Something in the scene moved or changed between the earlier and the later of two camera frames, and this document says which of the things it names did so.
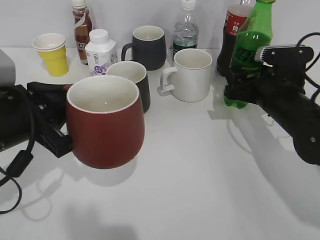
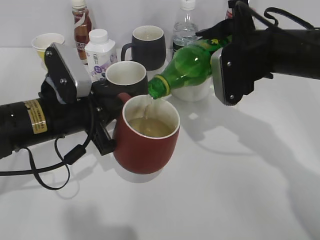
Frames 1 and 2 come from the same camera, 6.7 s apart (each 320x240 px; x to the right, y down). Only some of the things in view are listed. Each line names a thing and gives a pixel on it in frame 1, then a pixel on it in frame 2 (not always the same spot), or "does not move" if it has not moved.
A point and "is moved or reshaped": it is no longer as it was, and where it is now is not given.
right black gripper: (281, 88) -> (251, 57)
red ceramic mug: (106, 120) is moved or reshaped
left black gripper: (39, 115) -> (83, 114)
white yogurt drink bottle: (101, 52) does not move
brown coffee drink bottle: (82, 22) does not move
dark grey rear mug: (149, 47) does not move
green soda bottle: (256, 33) is moved or reshaped
